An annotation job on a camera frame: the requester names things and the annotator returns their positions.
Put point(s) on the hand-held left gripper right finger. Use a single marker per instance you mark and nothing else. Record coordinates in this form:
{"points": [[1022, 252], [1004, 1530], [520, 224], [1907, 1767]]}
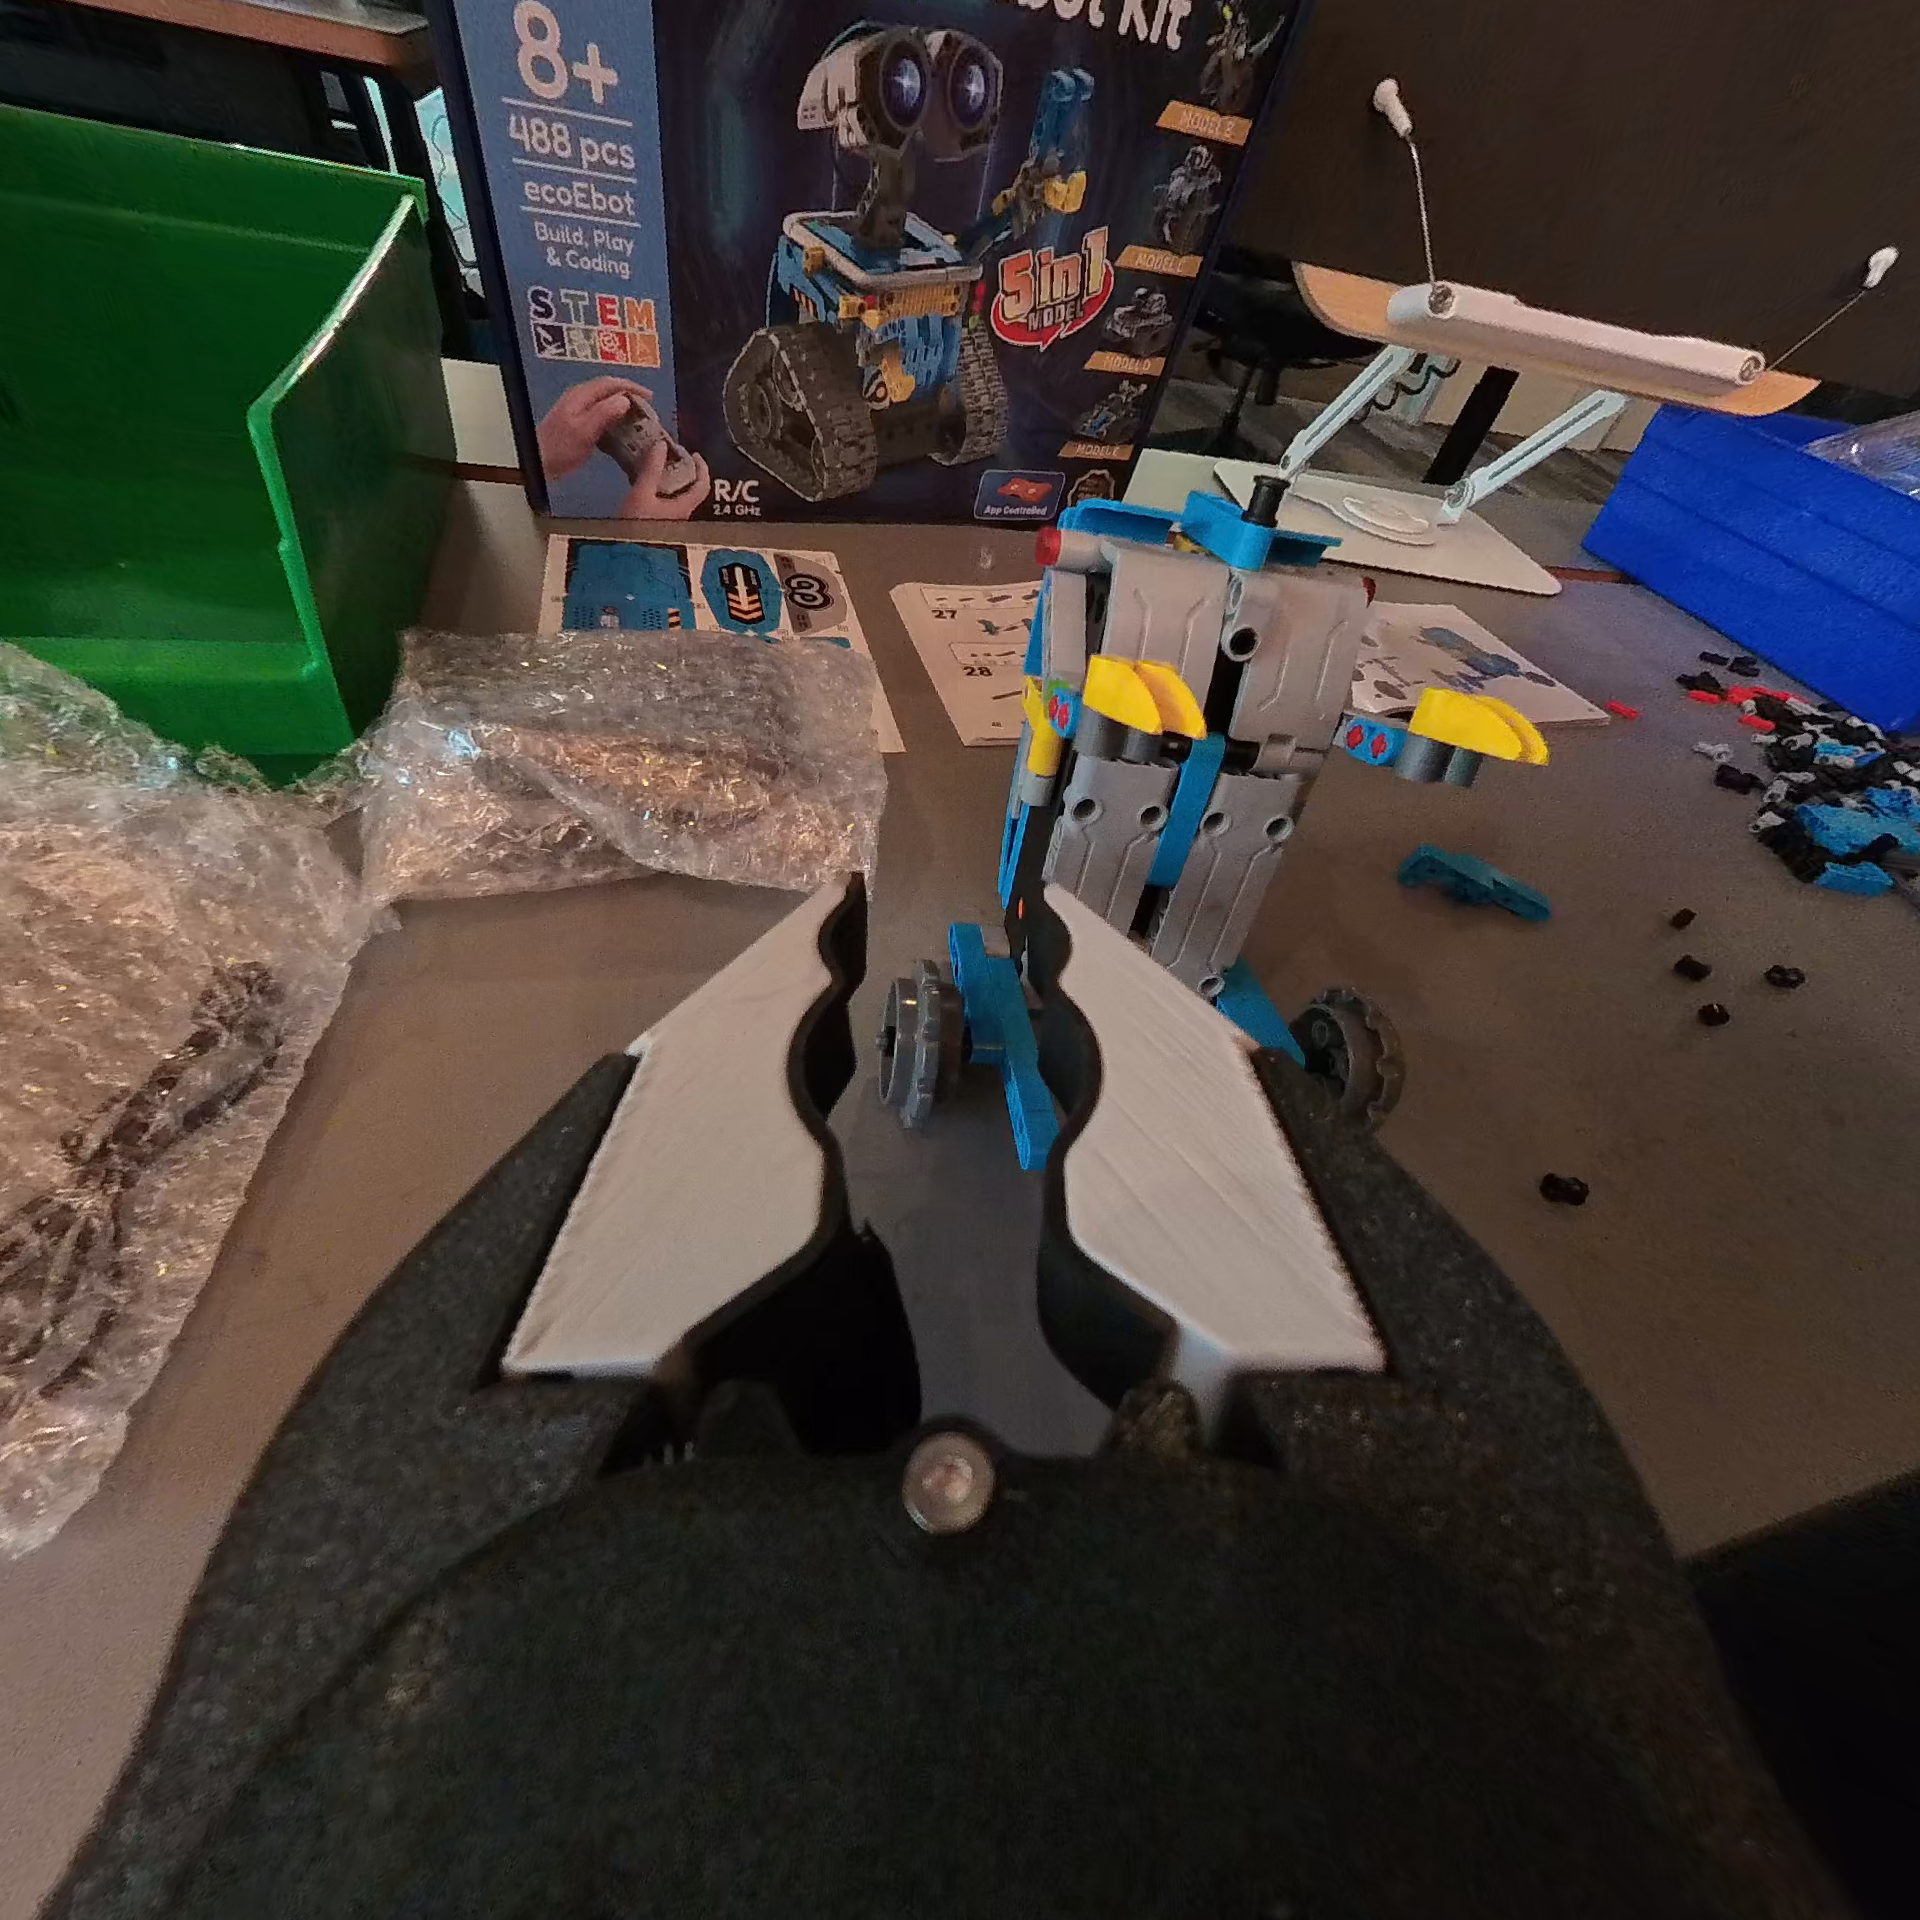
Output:
{"points": [[1216, 1199]]}

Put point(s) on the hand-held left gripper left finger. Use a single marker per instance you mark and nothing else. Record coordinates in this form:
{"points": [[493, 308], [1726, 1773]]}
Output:
{"points": [[690, 1199]]}

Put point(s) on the blue beam with holes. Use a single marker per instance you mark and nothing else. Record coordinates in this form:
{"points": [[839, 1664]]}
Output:
{"points": [[1477, 882]]}

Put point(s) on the grey desk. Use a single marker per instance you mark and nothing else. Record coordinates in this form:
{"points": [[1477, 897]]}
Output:
{"points": [[1575, 1348]]}

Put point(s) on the blue toy robot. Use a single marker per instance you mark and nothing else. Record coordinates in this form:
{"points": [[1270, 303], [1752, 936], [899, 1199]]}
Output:
{"points": [[1168, 780]]}

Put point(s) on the small bubble wrap bag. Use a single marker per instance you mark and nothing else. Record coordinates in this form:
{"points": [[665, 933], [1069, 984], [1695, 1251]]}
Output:
{"points": [[600, 765]]}

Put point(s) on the large bubble wrap bag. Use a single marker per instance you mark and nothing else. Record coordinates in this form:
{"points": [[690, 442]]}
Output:
{"points": [[149, 1051]]}

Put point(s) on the instruction booklet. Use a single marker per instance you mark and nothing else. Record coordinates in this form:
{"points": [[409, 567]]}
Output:
{"points": [[959, 661]]}

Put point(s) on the blue sticker sheet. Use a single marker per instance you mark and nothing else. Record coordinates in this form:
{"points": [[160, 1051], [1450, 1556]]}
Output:
{"points": [[631, 585]]}

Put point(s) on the white board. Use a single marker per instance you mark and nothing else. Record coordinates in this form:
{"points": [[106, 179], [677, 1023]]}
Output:
{"points": [[1471, 563]]}

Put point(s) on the pile of small building pieces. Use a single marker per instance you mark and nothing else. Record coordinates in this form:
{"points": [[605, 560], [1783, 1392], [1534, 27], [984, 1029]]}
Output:
{"points": [[1830, 793]]}

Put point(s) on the white stand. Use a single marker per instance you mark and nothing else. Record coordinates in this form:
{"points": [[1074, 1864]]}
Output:
{"points": [[1349, 403]]}

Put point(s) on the blue bin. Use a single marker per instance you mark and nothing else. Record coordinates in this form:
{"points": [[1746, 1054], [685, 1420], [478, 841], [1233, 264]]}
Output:
{"points": [[1755, 557]]}

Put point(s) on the robot kit box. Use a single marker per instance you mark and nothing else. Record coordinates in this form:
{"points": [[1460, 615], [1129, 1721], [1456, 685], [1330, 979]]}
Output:
{"points": [[781, 299]]}

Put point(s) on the green bin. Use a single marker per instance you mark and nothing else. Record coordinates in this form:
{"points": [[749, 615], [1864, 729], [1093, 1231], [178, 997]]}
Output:
{"points": [[149, 450]]}

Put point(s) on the clear plastic bag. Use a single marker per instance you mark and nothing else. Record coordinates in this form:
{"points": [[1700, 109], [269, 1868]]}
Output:
{"points": [[1877, 458]]}

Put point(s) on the dark board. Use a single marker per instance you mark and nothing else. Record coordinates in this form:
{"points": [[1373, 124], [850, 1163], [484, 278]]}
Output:
{"points": [[1621, 120]]}

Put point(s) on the wooden shelf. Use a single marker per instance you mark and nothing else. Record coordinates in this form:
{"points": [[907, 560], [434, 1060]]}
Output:
{"points": [[227, 22]]}

